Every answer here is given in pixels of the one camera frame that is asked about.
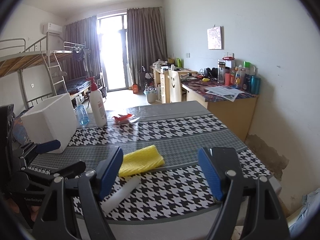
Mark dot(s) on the white wall socket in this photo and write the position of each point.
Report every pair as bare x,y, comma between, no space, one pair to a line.
230,54

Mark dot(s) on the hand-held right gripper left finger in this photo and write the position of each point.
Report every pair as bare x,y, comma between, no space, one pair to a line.
110,172

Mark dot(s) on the brown curtain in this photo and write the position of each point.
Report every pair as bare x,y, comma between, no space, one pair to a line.
146,45
80,37

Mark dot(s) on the houndstooth tablecloth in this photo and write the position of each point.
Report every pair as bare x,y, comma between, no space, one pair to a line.
175,135

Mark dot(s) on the red and clear packet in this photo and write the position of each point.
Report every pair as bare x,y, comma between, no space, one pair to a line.
122,118

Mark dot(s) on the black headphones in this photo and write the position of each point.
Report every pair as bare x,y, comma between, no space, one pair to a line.
210,73

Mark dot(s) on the printed paper sheets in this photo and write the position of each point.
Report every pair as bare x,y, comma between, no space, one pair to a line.
225,93

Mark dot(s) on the wooden desk with drawers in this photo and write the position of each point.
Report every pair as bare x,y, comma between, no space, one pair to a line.
162,87

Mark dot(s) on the orange plastic container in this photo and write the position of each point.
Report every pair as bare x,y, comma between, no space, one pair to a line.
136,89

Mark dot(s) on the white foam tube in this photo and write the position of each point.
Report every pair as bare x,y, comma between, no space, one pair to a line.
122,195

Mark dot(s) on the white air conditioner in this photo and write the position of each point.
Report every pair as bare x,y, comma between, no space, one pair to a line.
52,28

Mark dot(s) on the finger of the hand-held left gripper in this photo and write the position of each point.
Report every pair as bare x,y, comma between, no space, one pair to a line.
50,146
67,169

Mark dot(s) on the grey bucket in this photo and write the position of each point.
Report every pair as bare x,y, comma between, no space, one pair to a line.
150,96

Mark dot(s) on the white pump bottle red cap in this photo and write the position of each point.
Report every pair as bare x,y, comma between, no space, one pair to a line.
98,107

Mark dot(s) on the wooden desk patterned cover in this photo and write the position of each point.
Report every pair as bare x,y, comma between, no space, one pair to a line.
230,117

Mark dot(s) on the person's left hand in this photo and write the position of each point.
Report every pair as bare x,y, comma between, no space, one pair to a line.
35,212

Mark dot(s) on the silver water bottle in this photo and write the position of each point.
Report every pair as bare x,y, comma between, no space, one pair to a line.
221,72

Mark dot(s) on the white foam box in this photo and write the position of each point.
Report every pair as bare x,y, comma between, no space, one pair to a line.
50,120

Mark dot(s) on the wooden chair with smiley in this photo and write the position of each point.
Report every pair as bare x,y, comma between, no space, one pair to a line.
175,87

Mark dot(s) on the green paper bag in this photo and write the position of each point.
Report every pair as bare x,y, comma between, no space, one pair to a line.
179,62

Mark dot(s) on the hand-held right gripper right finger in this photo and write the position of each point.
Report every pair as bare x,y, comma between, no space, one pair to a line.
210,172

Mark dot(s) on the red and white box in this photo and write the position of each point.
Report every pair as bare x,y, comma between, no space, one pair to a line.
229,61

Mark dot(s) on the dark hanging clothes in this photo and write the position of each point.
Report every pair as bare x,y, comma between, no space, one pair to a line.
79,56

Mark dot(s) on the blue orange plaid quilt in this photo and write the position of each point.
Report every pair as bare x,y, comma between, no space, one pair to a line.
20,130

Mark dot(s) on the yellow cloth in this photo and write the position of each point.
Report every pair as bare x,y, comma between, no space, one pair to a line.
142,161

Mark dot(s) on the blue liquid spray bottle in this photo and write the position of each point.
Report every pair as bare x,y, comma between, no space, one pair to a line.
82,116

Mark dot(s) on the glass balcony door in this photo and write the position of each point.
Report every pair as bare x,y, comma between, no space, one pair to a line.
113,62

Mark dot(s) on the pink wall picture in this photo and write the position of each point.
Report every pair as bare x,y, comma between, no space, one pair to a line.
215,38

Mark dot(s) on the light blue cloth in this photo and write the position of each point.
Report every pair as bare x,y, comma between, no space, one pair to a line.
302,212

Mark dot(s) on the row of toiletry bottles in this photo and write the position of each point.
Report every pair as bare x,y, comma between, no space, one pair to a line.
250,83

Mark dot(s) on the black folding chair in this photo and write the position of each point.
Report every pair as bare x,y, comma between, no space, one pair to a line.
103,85

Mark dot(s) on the grey metal bunk bed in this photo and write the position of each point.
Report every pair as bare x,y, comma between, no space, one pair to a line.
22,60
75,85

